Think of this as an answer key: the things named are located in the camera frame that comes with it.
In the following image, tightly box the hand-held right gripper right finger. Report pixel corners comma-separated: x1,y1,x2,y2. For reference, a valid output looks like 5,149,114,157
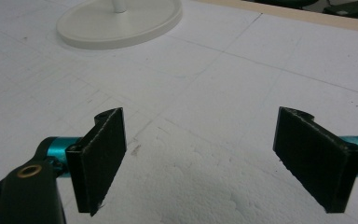
272,105,358,215

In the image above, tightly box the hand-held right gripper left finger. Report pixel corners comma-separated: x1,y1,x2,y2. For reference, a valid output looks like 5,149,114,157
35,106,128,217

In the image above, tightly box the white round stand base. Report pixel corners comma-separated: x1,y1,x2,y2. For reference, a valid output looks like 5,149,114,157
55,0,184,50

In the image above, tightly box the dark object on floor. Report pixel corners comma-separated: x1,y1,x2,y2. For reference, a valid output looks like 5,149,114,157
322,0,358,21

